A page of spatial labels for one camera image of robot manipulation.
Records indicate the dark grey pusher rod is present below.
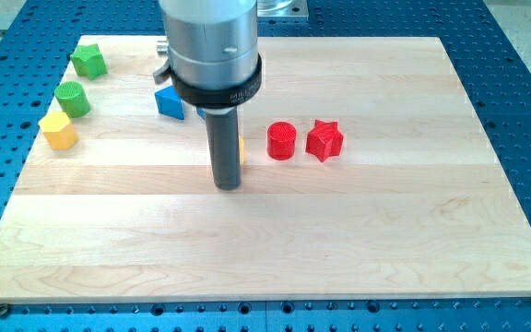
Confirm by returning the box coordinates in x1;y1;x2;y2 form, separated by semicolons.
204;107;241;190

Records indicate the metal base plate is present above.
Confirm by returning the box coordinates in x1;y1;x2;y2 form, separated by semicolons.
257;0;309;21

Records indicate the red cylinder block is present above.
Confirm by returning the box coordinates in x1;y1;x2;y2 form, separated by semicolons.
266;122;297;160

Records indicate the left board corner screw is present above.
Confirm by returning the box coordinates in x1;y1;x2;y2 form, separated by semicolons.
0;303;10;318

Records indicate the yellow block behind rod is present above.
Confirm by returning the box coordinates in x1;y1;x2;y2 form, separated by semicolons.
238;136;245;165

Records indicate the green cylinder block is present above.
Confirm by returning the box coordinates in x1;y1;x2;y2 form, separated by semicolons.
54;81;90;118

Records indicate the black clamp ring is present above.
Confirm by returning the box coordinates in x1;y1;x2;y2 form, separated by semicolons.
170;54;262;109

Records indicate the yellow hexagon block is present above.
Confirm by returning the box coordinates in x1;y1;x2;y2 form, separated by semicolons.
38;112;78;150

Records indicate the blue block behind arm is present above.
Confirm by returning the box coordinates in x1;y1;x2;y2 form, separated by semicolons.
196;107;206;120

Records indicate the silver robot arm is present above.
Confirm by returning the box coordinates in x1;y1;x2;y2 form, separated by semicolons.
153;0;262;190

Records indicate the blue triangle block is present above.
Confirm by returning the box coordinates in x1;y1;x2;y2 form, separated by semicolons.
155;86;184;120

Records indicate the green star block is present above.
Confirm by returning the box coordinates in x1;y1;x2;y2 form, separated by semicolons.
70;44;108;80

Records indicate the red star block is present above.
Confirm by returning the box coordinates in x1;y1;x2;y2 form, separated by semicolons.
305;119;344;162

